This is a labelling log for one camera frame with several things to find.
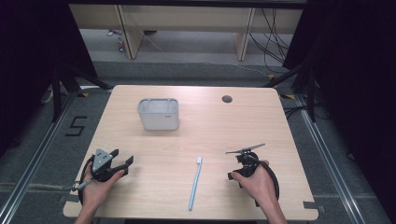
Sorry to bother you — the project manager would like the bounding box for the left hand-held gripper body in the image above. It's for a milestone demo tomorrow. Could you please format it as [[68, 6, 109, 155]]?
[[91, 148, 129, 183]]

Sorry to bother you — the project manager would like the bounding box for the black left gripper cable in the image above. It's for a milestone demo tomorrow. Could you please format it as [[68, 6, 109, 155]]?
[[78, 154, 96, 206]]

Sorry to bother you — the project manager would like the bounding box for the white toothbrush holder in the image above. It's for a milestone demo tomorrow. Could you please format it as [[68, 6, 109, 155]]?
[[136, 97, 180, 132]]

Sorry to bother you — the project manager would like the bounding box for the person's left hand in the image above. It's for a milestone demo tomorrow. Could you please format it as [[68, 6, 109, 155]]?
[[81, 161, 126, 216]]

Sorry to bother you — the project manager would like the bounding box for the blue toothbrush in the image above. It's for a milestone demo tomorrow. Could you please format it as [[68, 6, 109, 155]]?
[[188, 156, 204, 212]]

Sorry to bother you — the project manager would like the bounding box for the metal floor rail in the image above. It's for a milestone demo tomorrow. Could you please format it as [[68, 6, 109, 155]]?
[[293, 92, 367, 224], [0, 90, 80, 224]]

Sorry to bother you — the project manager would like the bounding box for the grey cable plug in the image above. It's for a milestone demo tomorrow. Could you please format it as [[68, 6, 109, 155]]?
[[64, 179, 93, 192]]

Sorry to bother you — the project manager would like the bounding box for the black metal stand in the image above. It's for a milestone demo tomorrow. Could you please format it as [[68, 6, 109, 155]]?
[[262, 60, 318, 123], [50, 60, 114, 123]]

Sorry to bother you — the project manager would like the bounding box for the light wooden desk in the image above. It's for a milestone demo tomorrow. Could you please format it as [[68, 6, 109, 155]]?
[[68, 3, 304, 63]]

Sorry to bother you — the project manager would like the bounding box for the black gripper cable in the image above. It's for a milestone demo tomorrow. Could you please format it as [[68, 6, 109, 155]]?
[[254, 161, 280, 208], [78, 154, 96, 206]]

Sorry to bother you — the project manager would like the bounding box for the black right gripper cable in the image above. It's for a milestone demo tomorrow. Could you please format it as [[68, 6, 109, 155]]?
[[254, 161, 280, 208]]

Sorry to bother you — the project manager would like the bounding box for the dark curtain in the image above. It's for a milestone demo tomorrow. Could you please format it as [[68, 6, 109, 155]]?
[[0, 0, 97, 157], [283, 0, 396, 224]]

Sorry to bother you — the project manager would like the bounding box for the bundle of black cables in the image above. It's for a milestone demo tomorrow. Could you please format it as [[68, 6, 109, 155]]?
[[247, 7, 295, 75]]

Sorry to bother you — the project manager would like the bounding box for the person's right hand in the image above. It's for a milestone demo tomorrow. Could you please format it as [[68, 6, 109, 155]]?
[[231, 160, 279, 208]]

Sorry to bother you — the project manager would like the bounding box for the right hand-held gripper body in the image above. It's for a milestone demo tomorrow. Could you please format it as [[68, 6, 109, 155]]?
[[224, 143, 266, 179]]

